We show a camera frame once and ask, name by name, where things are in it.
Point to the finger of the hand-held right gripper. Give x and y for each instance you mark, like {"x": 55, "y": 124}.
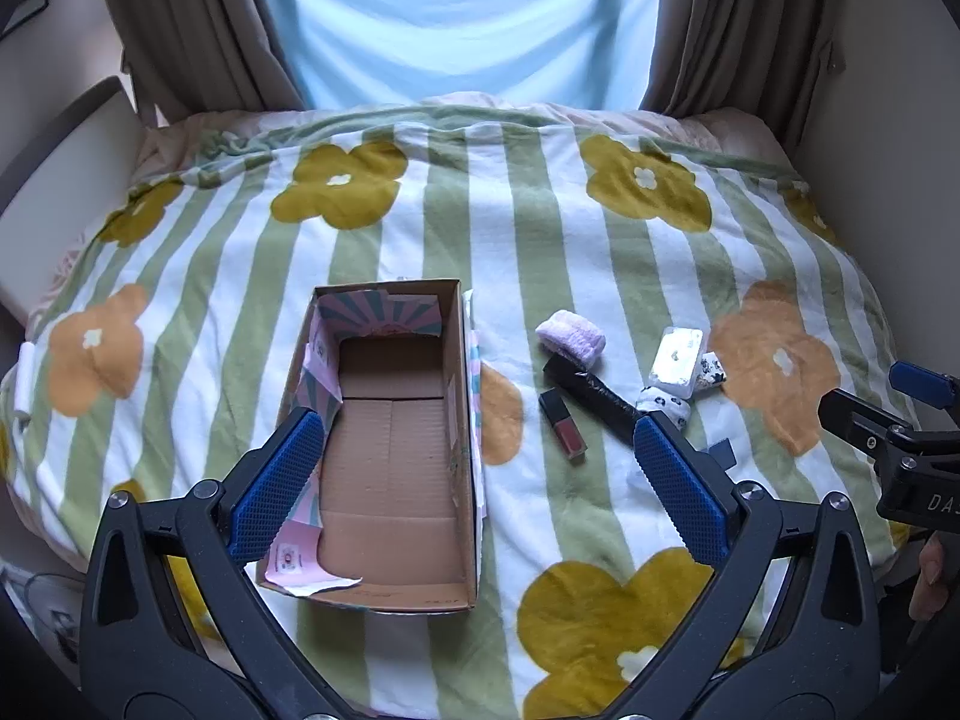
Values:
{"x": 862, "y": 420}
{"x": 924, "y": 384}

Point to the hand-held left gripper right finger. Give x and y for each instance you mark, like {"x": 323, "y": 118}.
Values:
{"x": 679, "y": 491}

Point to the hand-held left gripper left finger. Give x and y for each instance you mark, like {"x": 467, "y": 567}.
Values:
{"x": 274, "y": 487}

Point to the white panda print sock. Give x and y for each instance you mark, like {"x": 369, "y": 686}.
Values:
{"x": 667, "y": 406}

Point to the cardboard box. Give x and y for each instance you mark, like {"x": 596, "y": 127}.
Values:
{"x": 390, "y": 457}

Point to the white silver small box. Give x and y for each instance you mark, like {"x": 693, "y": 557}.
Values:
{"x": 677, "y": 364}

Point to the black plastic bag roll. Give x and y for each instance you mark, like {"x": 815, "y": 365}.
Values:
{"x": 592, "y": 394}

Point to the red lipstick tube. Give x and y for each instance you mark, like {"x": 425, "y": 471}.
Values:
{"x": 564, "y": 427}

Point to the person's right hand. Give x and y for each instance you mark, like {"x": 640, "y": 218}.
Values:
{"x": 928, "y": 577}

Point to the black white tissue pack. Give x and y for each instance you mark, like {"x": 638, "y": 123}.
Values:
{"x": 712, "y": 373}

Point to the rolled purple towel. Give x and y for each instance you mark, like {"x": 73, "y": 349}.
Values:
{"x": 571, "y": 337}

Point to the pink bedding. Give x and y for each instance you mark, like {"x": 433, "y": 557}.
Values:
{"x": 735, "y": 135}

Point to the floral striped blanket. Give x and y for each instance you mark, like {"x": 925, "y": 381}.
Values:
{"x": 480, "y": 240}

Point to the brown curtain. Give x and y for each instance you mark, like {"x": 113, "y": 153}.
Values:
{"x": 202, "y": 22}
{"x": 735, "y": 22}

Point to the sheer white window curtain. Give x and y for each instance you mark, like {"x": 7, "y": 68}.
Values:
{"x": 465, "y": 15}

